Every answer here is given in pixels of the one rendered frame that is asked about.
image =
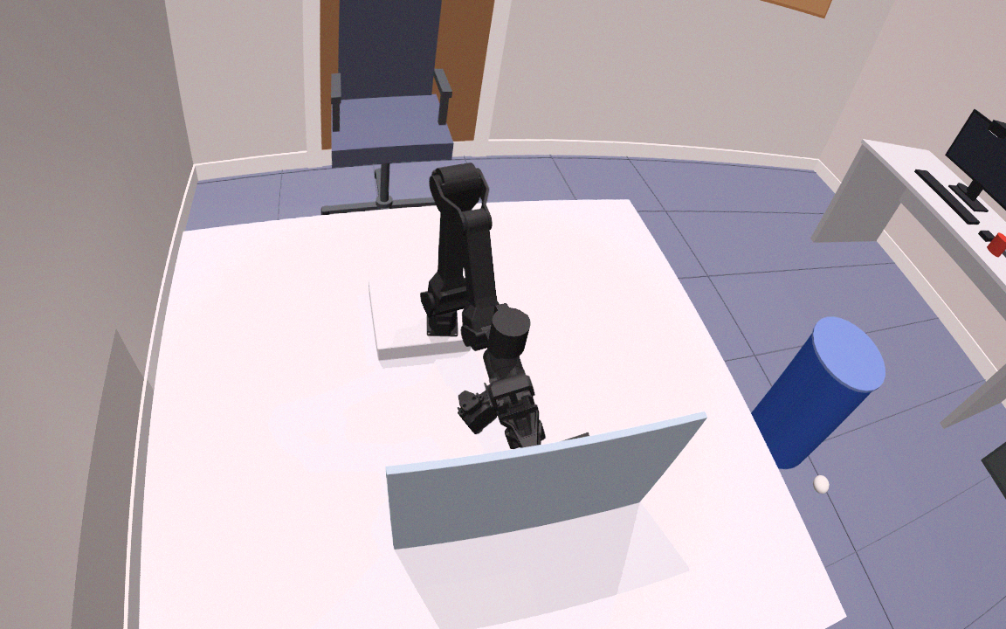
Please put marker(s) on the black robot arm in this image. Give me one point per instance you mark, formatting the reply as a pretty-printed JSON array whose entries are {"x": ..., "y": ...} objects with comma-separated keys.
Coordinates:
[{"x": 464, "y": 242}]

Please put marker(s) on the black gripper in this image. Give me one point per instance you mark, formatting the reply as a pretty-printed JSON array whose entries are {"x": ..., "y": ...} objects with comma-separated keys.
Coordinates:
[{"x": 517, "y": 410}]

